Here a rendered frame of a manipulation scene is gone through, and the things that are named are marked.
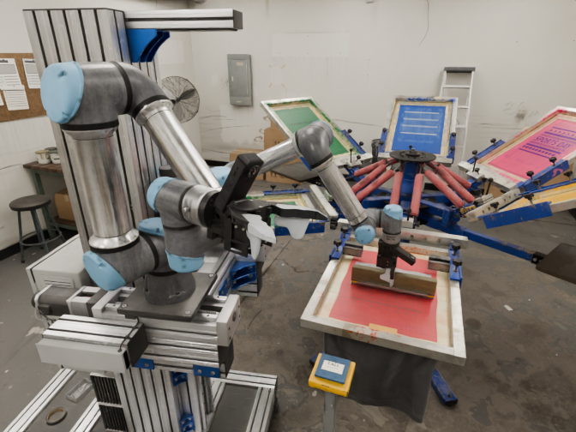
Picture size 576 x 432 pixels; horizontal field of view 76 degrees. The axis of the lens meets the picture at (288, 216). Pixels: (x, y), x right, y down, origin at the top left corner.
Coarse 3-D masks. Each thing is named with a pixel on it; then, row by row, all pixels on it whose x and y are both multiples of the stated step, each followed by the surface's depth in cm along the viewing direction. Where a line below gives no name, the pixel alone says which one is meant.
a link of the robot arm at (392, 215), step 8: (384, 208) 150; (392, 208) 148; (400, 208) 148; (384, 216) 149; (392, 216) 147; (400, 216) 148; (384, 224) 149; (392, 224) 148; (400, 224) 149; (384, 232) 152; (392, 232) 150; (400, 232) 152
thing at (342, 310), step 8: (368, 256) 193; (376, 256) 193; (352, 264) 186; (344, 280) 172; (344, 288) 167; (352, 288) 167; (376, 288) 166; (344, 296) 161; (336, 304) 156; (344, 304) 156; (352, 304) 156; (336, 312) 151; (344, 312) 151; (352, 312) 151; (360, 312) 151; (368, 312) 151; (376, 312) 151; (344, 320) 147; (352, 320) 147; (360, 320) 147; (368, 320) 147; (376, 320) 147
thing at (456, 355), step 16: (352, 240) 205; (320, 288) 160; (448, 288) 166; (320, 304) 155; (304, 320) 141; (320, 320) 141; (352, 336) 136; (368, 336) 134; (384, 336) 133; (400, 336) 133; (464, 336) 133; (416, 352) 129; (432, 352) 127; (448, 352) 126; (464, 352) 126
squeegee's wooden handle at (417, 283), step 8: (352, 272) 166; (360, 272) 164; (368, 272) 163; (376, 272) 162; (384, 272) 161; (368, 280) 165; (376, 280) 163; (384, 280) 162; (400, 280) 159; (408, 280) 158; (416, 280) 157; (424, 280) 155; (432, 280) 155; (408, 288) 160; (416, 288) 158; (424, 288) 157; (432, 288) 155; (432, 296) 157
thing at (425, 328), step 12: (408, 264) 186; (420, 264) 186; (432, 276) 176; (432, 300) 158; (384, 312) 151; (432, 312) 151; (384, 324) 144; (396, 324) 144; (408, 324) 144; (420, 324) 144; (432, 324) 144; (408, 336) 138; (420, 336) 138; (432, 336) 138
